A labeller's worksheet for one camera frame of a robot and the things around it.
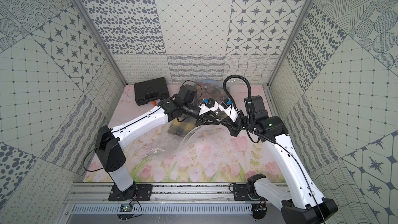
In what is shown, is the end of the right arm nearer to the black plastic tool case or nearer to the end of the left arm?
the end of the left arm

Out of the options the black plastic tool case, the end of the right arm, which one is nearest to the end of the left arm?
the end of the right arm

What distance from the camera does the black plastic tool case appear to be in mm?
→ 1089
